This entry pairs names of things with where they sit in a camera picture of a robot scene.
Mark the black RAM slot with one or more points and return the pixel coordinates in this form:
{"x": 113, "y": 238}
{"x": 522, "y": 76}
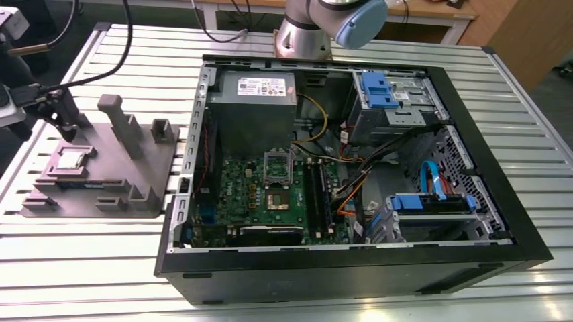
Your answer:
{"x": 323, "y": 198}
{"x": 312, "y": 198}
{"x": 317, "y": 198}

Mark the CPU socket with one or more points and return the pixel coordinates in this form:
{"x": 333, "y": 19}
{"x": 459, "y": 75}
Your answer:
{"x": 279, "y": 201}

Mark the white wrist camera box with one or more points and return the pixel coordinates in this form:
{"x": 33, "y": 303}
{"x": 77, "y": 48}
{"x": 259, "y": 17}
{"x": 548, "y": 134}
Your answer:
{"x": 15, "y": 27}
{"x": 11, "y": 107}

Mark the silver CPU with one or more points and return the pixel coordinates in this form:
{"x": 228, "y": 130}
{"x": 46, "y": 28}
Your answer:
{"x": 72, "y": 160}

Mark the wooden desk white legs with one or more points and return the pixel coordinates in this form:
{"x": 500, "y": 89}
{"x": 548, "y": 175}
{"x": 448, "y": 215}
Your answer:
{"x": 430, "y": 13}

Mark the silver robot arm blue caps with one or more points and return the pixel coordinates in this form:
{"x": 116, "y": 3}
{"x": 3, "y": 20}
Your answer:
{"x": 305, "y": 37}

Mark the dark RAM stick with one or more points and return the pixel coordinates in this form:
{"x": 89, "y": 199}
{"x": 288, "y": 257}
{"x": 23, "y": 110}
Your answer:
{"x": 85, "y": 185}

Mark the brown wooden cabinet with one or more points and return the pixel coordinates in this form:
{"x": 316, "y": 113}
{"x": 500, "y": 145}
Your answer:
{"x": 528, "y": 40}

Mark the green motherboard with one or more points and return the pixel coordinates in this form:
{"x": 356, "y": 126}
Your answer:
{"x": 237, "y": 188}

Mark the black PC case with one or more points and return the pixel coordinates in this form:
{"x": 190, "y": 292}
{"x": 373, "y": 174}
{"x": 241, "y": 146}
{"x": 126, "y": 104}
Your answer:
{"x": 313, "y": 278}

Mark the hard disk in blue carrier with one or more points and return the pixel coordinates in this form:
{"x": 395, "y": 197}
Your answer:
{"x": 409, "y": 203}

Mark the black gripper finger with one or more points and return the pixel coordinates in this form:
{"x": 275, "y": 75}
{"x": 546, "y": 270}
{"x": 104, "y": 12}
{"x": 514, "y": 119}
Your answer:
{"x": 73, "y": 117}
{"x": 58, "y": 122}

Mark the black graphics card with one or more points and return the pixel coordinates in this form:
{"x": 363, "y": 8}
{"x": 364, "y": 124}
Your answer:
{"x": 269, "y": 234}

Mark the blue plastic drive latch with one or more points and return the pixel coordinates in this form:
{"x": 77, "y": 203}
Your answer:
{"x": 379, "y": 90}

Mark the grey parts rack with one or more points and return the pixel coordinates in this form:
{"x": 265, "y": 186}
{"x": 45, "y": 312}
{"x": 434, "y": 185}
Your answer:
{"x": 112, "y": 174}

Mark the silver drive cage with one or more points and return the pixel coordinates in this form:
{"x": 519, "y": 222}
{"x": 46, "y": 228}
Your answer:
{"x": 439, "y": 218}
{"x": 403, "y": 117}

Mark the grey power supply unit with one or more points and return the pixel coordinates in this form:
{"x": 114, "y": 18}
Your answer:
{"x": 251, "y": 117}

